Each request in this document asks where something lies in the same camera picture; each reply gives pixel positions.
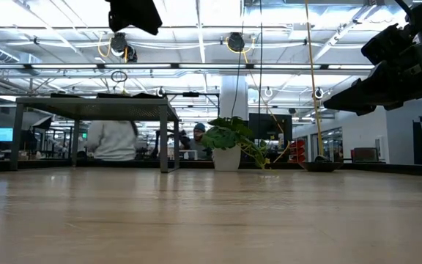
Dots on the dark brown box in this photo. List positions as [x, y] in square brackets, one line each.
[365, 154]

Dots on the person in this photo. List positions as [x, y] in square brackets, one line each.
[196, 144]
[112, 141]

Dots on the black wavy square mini plate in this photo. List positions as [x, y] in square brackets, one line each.
[114, 95]

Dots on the green potted plant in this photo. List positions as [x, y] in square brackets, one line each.
[226, 157]

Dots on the black monitor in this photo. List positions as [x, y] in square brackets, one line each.
[269, 126]

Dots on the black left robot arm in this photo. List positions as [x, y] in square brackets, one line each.
[134, 14]

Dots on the grey perforated metal shelf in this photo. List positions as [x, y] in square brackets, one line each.
[93, 108]

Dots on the black oval mini plate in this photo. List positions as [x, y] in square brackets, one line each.
[321, 167]
[66, 95]

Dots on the red storage bins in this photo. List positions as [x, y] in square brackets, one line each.
[298, 150]

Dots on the black aluminium table frame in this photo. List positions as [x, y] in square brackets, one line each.
[50, 165]

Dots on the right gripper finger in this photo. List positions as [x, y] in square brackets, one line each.
[361, 95]

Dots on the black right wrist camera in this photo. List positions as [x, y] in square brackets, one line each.
[387, 45]

